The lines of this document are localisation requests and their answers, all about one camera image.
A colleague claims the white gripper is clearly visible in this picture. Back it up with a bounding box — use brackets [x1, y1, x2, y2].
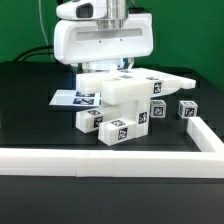
[54, 0, 153, 64]

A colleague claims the white chair back frame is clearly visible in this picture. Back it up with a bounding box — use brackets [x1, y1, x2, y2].
[76, 68, 196, 105]

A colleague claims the white chair seat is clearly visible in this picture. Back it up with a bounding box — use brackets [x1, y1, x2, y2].
[99, 96, 151, 138]

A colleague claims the white tagged nut cube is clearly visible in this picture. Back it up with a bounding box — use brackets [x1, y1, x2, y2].
[150, 100, 166, 118]
[178, 100, 198, 119]

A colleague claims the flat white tag plate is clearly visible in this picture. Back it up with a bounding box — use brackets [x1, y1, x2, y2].
[50, 90, 101, 107]

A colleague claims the black cable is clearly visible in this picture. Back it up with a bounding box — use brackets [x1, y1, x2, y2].
[13, 45, 56, 63]

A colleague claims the white U-shaped obstacle frame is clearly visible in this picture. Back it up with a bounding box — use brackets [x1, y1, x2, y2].
[0, 117, 224, 178]

